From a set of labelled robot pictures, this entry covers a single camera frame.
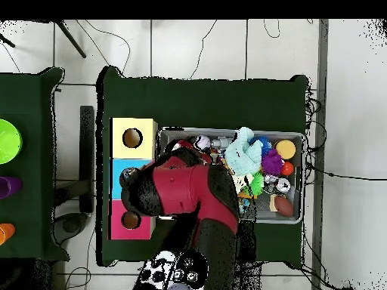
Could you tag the clear plastic bottle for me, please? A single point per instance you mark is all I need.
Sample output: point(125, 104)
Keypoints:
point(128, 174)

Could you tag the brown toy football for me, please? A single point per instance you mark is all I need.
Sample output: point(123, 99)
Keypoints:
point(283, 206)

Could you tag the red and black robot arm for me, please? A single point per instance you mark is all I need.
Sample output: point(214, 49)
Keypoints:
point(181, 187)

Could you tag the wooden box with three holes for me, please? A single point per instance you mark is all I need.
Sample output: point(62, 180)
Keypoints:
point(133, 148)

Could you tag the silver mesh bin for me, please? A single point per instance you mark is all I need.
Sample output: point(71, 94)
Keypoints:
point(290, 219)

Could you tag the white toy baseball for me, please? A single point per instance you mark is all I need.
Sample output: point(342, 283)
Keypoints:
point(204, 142)

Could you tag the mint waffle cloth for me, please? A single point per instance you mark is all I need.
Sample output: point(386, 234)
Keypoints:
point(243, 154)

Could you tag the cream waffle cloth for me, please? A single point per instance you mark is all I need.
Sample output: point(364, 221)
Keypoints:
point(242, 181)

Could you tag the purple spiky rubber toy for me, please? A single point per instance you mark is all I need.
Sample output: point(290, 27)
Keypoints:
point(272, 161)

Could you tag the black tripod leg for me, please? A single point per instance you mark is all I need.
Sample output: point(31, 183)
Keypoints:
point(71, 39)

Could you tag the dark green side tablecloth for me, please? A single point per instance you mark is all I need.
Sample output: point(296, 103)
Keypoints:
point(27, 99)

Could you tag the bright green bowl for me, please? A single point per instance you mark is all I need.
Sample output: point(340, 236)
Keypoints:
point(8, 142)

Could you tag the purple plastic cup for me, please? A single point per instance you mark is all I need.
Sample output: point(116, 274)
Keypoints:
point(9, 187)

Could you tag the orange plastic cup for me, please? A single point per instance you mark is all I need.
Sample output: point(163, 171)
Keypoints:
point(6, 234)

